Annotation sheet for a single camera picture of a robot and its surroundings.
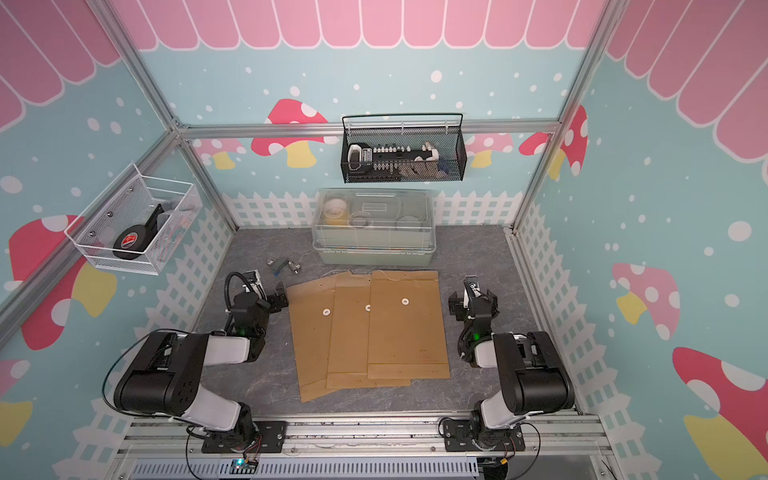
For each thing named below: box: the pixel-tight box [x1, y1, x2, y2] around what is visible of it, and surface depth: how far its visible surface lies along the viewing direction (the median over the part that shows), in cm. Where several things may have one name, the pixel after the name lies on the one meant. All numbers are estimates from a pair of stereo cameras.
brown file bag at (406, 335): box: [367, 270, 451, 380], surface depth 97 cm
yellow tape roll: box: [323, 198, 349, 225], surface depth 102 cm
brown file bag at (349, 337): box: [326, 273, 411, 389], surface depth 94 cm
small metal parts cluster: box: [266, 258, 301, 277], surface depth 110 cm
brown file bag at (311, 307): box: [286, 275, 339, 403], surface depth 93 cm
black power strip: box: [347, 143, 440, 180], surface depth 89 cm
